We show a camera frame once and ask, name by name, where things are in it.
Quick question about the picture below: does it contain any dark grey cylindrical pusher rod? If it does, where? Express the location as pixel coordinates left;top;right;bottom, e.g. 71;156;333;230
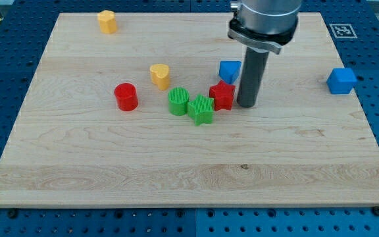
237;47;269;108

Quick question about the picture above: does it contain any blue cube block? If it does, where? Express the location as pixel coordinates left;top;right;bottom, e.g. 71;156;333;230
326;68;357;94

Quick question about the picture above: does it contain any yellow heart block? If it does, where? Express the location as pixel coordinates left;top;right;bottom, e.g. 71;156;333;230
149;64;170;91

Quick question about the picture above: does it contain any blue triangular block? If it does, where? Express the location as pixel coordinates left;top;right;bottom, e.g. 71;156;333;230
218;61;241;84

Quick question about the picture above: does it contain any red star block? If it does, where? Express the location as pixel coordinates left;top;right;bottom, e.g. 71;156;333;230
209;80;236;111

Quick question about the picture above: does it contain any green star block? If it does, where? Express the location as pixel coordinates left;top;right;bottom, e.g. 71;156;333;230
188;94;214;126

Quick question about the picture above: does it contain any green cylinder block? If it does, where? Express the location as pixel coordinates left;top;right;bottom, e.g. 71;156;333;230
168;87;190;116

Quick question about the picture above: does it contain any white fiducial marker tag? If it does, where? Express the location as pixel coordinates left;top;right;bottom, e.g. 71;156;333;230
330;23;357;39

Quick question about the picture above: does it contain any red cylinder block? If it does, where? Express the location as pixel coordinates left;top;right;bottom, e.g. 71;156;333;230
114;83;139;111

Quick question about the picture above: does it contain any light wooden board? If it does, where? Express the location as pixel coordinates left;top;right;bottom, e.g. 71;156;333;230
0;13;379;209

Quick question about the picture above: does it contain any yellow pentagon block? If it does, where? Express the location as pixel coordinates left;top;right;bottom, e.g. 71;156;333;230
97;10;118;34

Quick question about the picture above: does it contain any black board clamp bolt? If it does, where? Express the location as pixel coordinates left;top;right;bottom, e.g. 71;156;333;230
372;206;379;217

